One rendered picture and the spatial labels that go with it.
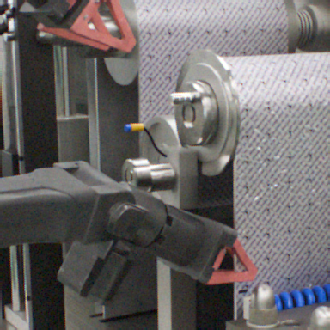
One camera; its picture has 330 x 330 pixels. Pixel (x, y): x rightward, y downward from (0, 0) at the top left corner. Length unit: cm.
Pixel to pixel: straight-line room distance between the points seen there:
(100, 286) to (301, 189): 28
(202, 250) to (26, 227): 24
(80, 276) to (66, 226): 11
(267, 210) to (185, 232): 13
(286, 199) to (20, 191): 37
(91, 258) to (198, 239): 12
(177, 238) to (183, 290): 16
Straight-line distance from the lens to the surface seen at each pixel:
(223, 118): 107
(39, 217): 88
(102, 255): 98
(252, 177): 109
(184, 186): 113
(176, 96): 108
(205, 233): 104
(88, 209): 91
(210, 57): 110
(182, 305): 117
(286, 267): 114
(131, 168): 111
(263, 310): 103
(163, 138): 123
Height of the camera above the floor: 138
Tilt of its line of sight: 12 degrees down
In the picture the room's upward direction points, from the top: 1 degrees counter-clockwise
